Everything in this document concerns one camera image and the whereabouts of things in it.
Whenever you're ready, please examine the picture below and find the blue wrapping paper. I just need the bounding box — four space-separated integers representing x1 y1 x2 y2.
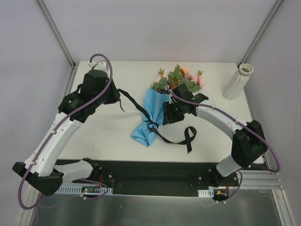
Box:
131 89 169 147

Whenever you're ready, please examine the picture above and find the black ribbon gold lettering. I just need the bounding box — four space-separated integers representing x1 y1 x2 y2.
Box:
118 89 197 153

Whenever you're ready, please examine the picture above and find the pink artificial flower bunch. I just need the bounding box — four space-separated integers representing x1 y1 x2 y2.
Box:
150 65 205 94

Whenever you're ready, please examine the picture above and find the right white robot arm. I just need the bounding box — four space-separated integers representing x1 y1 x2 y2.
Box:
163 85 268 187

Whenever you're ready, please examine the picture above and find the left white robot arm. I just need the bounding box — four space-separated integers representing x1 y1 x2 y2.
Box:
12 61 120 196

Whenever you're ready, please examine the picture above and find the white ribbed vase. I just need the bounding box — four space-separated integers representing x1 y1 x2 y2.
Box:
223 64 254 101

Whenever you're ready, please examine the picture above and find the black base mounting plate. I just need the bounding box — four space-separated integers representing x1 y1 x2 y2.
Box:
44 158 269 197

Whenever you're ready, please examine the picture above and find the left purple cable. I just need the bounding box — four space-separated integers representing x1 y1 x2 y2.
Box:
18 53 113 210

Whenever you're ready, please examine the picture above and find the purple cable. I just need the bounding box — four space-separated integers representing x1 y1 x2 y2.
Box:
18 53 113 210
165 81 282 207

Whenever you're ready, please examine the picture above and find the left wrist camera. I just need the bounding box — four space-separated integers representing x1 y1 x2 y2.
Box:
88 61 109 73

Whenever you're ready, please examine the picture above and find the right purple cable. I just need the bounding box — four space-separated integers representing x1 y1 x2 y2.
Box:
165 81 282 207

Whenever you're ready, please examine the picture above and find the right white cable duct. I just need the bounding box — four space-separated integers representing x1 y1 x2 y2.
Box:
198 189 214 198

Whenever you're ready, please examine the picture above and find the white cable duct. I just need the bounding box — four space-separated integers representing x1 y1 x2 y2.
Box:
198 189 214 198
55 185 113 195

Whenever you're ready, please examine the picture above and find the left white cable duct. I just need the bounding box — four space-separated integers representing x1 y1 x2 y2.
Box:
55 185 113 195

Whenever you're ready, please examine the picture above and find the aluminium front rail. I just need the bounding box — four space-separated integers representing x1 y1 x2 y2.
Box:
29 165 284 189

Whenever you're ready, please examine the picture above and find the left aluminium frame post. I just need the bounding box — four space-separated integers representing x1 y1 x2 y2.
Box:
35 0 76 69

